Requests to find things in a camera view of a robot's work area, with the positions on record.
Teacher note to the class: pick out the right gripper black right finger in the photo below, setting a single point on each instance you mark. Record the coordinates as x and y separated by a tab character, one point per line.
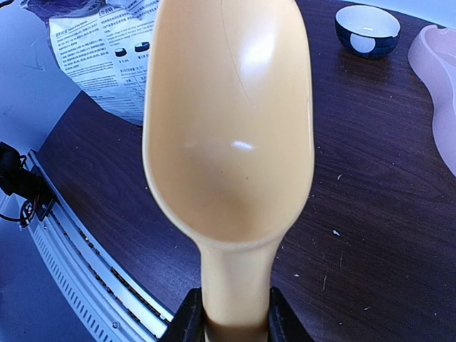
283	324

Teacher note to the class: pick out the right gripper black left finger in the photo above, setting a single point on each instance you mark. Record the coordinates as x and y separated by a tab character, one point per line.
187	324

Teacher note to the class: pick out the yellow plastic scoop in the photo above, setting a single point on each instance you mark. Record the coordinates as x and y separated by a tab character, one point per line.
228	147

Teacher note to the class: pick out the purple pet food bag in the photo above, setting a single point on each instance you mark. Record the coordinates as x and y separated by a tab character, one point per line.
103	47

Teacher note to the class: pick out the pink double pet feeder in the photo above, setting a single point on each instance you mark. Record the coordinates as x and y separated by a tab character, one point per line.
432	58

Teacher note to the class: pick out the black and white ceramic bowl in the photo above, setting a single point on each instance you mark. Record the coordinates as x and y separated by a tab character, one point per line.
367	31

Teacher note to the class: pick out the front aluminium rail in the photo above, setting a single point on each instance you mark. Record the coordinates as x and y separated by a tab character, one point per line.
108	302

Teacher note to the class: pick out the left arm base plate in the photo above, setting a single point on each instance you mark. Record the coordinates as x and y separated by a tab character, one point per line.
28	184

